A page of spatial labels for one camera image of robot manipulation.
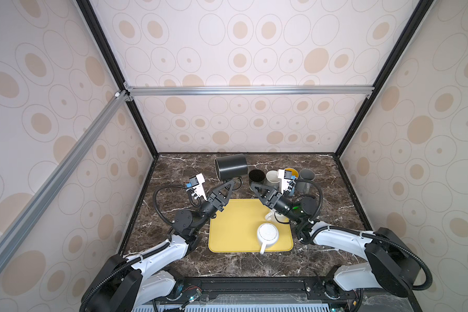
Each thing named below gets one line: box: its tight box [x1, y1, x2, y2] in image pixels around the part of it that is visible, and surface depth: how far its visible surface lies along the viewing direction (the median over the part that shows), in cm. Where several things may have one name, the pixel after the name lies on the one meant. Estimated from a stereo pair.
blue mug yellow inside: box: [284, 167, 299, 179], surface depth 99 cm
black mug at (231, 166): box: [214, 153, 248, 190], surface depth 64 cm
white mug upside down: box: [256, 222, 279, 255], surface depth 81 cm
